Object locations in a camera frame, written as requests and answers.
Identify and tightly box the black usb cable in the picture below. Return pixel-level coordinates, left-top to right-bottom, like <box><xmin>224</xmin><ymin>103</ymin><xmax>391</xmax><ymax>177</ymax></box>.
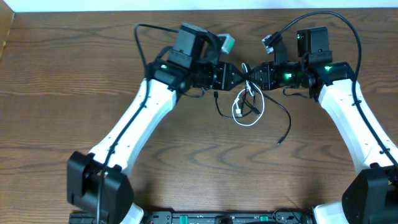
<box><xmin>213</xmin><ymin>62</ymin><xmax>292</xmax><ymax>146</ymax></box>

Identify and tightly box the white usb cable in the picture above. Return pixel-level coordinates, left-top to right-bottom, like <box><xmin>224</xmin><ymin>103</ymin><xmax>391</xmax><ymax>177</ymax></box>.
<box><xmin>231</xmin><ymin>63</ymin><xmax>266</xmax><ymax>127</ymax></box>

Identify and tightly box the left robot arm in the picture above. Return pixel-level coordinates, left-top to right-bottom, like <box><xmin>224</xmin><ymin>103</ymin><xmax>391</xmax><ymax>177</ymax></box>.
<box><xmin>67</xmin><ymin>23</ymin><xmax>243</xmax><ymax>223</ymax></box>

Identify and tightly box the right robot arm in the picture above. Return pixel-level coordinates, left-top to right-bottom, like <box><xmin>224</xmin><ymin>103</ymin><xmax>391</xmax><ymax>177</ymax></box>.
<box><xmin>249</xmin><ymin>27</ymin><xmax>397</xmax><ymax>223</ymax></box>

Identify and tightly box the cardboard box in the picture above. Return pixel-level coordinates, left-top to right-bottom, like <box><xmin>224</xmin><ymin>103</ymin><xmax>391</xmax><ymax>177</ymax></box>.
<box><xmin>0</xmin><ymin>0</ymin><xmax>15</xmax><ymax>56</ymax></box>

